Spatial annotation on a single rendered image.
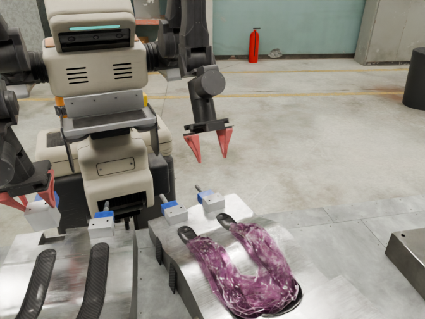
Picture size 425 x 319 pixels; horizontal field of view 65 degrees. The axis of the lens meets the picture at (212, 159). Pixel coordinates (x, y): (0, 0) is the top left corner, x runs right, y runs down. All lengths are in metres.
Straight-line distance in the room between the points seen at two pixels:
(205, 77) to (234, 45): 5.31
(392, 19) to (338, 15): 0.84
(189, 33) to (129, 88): 0.32
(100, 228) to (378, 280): 0.64
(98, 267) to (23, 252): 0.17
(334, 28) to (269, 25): 1.13
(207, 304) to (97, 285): 0.22
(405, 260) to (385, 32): 5.53
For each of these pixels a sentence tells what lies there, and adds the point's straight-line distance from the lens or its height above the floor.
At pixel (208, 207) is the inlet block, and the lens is 0.87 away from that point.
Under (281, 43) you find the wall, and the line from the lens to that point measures 6.20.
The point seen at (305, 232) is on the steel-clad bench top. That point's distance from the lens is 0.94.
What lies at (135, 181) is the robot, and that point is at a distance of 1.14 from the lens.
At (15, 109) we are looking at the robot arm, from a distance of 0.66.
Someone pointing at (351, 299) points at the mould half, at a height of 0.91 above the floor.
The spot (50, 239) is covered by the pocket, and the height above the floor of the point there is 0.87.
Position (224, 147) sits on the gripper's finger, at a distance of 0.85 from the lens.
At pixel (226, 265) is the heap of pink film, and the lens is 0.69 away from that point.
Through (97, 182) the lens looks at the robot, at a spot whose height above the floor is 0.80.
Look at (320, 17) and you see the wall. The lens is 6.32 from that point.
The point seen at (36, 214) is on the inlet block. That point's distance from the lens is 0.78.
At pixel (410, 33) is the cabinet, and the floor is 0.52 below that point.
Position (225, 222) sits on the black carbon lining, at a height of 0.85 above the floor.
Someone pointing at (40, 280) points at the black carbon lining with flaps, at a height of 0.88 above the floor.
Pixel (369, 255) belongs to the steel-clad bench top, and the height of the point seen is 0.80.
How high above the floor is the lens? 1.41
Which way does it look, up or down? 30 degrees down
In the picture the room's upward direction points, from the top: straight up
